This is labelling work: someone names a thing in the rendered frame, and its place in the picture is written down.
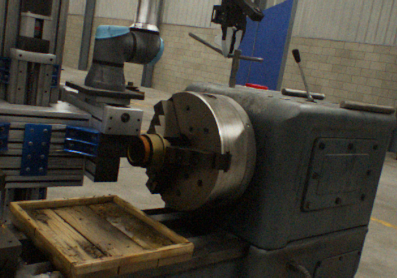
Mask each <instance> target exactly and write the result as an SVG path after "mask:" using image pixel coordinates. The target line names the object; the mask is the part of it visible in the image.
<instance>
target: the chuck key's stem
mask: <svg viewBox="0 0 397 278"><path fill-rule="evenodd" d="M239 55H242V51H241V50H234V57H233V62H232V69H231V70H232V77H231V79H230V84H229V87H230V88H235V86H236V74H237V72H238V71H239V66H240V59H239V58H238V56H239Z"/></svg>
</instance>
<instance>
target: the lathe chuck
mask: <svg viewBox="0 0 397 278"><path fill-rule="evenodd" d="M205 95H210V96H213V97H215V99H212V98H210V97H207V96H205ZM172 99H173V102H174V107H175V110H176V115H177V118H178V123H179V126H180V131H181V133H182V134H185V135H186V136H187V137H188V138H186V139H185V140H182V141H179V142H169V143H170V145H171V146H193V147H197V148H201V149H205V150H208V151H213V152H216V153H220V154H226V151H228V153H229V163H228V169H226V172H224V170H222V169H220V170H219V169H216V168H203V169H201V168H198V167H195V166H191V165H187V166H186V167H185V168H177V169H176V171H175V173H174V175H173V177H172V179H171V180H170V182H169V184H168V186H167V188H166V189H165V191H164V193H163V195H162V197H161V199H162V201H163V202H164V203H166V204H167V205H168V206H170V207H171V208H173V209H176V210H178V211H194V210H200V209H211V208H217V207H219V206H222V205H223V204H225V203H226V202H228V201H229V200H230V199H231V198H232V197H233V196H234V194H235V193H236V192H237V190H238V188H239V186H240V185H241V182H242V180H243V178H244V174H245V171H246V166H247V136H246V131H245V128H244V124H243V122H242V120H241V118H240V116H239V114H238V112H237V111H236V109H235V108H234V107H233V106H232V105H231V104H230V103H229V102H228V101H227V100H225V99H224V98H222V97H220V96H218V95H213V94H207V93H195V92H189V91H181V92H177V93H174V94H172ZM218 198H222V200H221V201H220V202H218V203H216V204H211V203H212V202H213V201H214V200H216V199H218Z"/></svg>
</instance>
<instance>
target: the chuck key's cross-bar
mask: <svg viewBox="0 0 397 278"><path fill-rule="evenodd" d="M189 36H190V37H192V38H194V39H195V40H197V41H199V42H201V43H202V44H204V45H206V46H207V47H209V48H211V49H213V50H214V51H216V52H218V53H219V54H221V55H223V51H222V50H220V49H219V48H217V47H215V46H213V45H212V44H210V43H208V42H206V41H205V40H203V39H201V38H199V37H198V36H196V35H194V34H192V33H189ZM227 57H229V58H233V57H234V54H229V55H228V56H227ZM238 58H239V59H241V60H246V61H254V62H258V63H263V61H264V60H263V59H261V58H256V57H248V56H243V55H239V56H238Z"/></svg>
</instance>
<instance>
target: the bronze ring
mask: <svg viewBox="0 0 397 278"><path fill-rule="evenodd" d="M166 146H170V143H169V142H168V140H166V139H164V138H163V137H162V136H161V135H160V134H159V133H158V132H152V133H150V134H141V135H136V136H132V137H130V139H129V140H128V141H127V145H126V149H125V153H126V158H127V161H128V162H129V164H130V165H131V166H136V167H138V166H139V167H141V168H150V169H152V170H157V169H159V168H160V167H162V165H163V163H166V162H165V159H166V155H167V147H166Z"/></svg>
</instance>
